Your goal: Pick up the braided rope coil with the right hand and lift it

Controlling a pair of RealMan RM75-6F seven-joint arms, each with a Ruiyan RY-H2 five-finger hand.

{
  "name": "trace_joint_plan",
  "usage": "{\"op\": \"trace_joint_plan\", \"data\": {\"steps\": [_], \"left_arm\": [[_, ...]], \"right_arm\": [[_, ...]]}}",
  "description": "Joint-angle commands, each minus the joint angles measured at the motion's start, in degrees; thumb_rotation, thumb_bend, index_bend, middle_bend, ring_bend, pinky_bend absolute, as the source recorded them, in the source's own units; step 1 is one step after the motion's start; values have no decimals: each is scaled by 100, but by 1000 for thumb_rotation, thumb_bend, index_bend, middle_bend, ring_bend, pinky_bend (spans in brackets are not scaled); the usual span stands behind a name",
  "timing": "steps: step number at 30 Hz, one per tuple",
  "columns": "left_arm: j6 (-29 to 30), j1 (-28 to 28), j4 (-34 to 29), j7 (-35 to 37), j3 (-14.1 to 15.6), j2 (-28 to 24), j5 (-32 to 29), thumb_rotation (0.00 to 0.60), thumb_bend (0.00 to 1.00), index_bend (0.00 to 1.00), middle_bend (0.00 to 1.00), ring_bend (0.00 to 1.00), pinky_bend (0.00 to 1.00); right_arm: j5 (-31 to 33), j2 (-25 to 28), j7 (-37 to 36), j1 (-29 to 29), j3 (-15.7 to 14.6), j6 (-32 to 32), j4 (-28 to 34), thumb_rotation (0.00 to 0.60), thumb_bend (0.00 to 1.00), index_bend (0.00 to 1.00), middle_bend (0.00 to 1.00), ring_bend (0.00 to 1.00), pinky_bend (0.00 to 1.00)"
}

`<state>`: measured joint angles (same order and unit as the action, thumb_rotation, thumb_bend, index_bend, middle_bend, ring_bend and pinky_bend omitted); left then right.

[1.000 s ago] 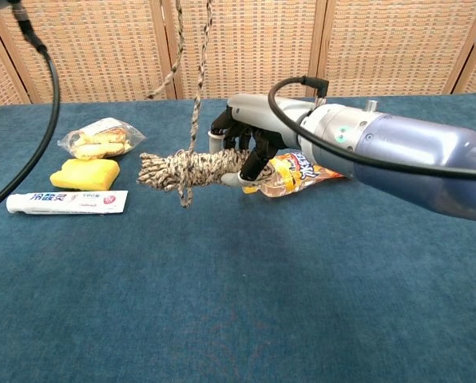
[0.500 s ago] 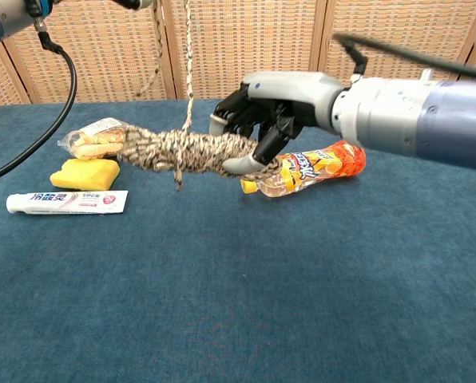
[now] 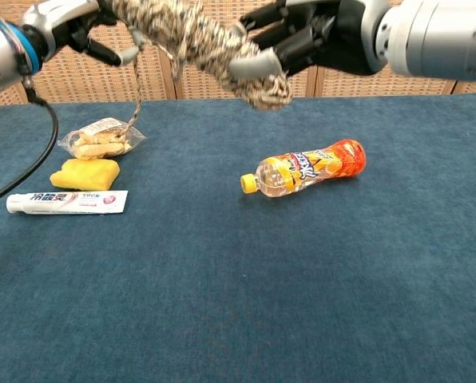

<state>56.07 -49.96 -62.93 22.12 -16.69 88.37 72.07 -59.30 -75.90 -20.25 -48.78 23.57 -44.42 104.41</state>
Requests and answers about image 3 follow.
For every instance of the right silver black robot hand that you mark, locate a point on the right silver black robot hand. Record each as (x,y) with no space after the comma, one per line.
(322,36)

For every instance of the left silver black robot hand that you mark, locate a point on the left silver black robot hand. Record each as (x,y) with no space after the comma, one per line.
(66,20)

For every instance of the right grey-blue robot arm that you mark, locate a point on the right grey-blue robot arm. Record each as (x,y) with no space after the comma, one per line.
(441,36)

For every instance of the clear snack bag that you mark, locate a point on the clear snack bag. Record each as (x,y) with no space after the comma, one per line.
(98,143)

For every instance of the orange label drink bottle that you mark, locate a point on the orange label drink bottle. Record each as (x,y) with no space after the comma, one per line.
(302,171)

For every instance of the yellow sponge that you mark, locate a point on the yellow sponge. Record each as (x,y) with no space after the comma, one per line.
(86,175)

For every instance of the white toothpaste tube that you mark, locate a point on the white toothpaste tube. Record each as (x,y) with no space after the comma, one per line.
(70,202)

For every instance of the blue table cloth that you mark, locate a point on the blue table cloth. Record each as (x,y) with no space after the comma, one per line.
(238,279)

